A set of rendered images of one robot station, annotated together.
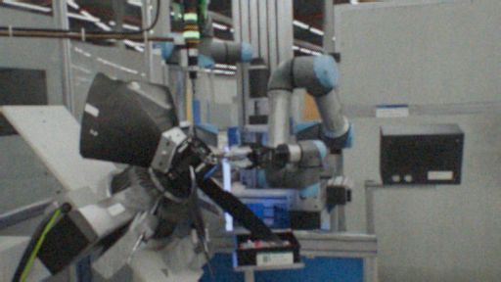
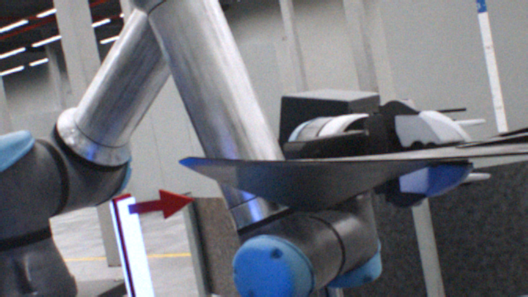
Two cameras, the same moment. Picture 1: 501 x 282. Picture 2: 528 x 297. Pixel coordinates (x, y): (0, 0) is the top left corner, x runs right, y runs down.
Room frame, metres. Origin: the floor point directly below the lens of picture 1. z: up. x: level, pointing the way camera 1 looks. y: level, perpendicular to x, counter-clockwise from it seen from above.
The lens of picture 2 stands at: (1.45, 0.63, 1.24)
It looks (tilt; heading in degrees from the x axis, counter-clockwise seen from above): 3 degrees down; 279
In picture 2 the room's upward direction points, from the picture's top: 11 degrees counter-clockwise
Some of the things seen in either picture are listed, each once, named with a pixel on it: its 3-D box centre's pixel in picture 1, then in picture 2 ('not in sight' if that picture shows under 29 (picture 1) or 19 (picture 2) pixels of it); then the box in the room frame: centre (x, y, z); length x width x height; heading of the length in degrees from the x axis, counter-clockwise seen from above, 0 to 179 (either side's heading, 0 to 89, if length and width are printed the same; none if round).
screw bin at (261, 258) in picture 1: (266, 249); not in sight; (1.48, -0.04, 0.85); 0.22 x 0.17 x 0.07; 94
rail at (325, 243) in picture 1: (255, 241); not in sight; (1.65, -0.01, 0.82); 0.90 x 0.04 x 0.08; 78
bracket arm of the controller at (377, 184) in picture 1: (399, 185); not in sight; (1.54, -0.53, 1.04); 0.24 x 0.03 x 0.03; 78
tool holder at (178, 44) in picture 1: (189, 54); not in sight; (1.31, 0.17, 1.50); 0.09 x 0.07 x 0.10; 113
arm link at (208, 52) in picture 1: (207, 52); not in sight; (1.60, 0.14, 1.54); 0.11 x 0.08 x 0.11; 112
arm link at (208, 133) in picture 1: (204, 136); not in sight; (2.09, 0.22, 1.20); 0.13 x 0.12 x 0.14; 112
